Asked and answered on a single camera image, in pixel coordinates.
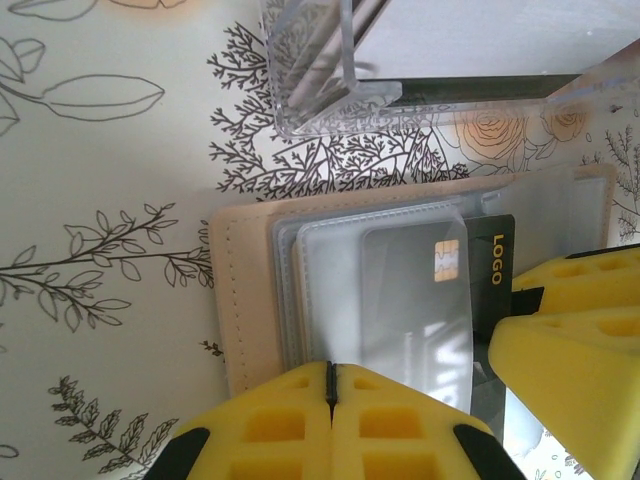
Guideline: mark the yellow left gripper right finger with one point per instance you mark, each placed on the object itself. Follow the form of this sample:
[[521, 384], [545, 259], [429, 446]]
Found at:
[[400, 440]]

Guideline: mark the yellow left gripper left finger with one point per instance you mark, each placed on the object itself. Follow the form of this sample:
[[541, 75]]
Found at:
[[270, 430]]

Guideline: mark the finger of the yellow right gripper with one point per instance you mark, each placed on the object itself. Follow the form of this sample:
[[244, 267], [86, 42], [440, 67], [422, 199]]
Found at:
[[590, 285], [575, 390]]

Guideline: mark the black card LOGO print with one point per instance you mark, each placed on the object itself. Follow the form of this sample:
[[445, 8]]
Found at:
[[482, 280]]

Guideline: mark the beige card holder wallet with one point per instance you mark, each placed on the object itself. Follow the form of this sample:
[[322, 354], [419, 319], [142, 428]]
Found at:
[[245, 280]]

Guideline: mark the silver grey card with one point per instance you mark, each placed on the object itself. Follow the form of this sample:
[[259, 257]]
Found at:
[[475, 40]]

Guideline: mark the clear acrylic card organizer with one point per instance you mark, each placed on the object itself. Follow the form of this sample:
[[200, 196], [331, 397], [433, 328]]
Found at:
[[325, 110]]

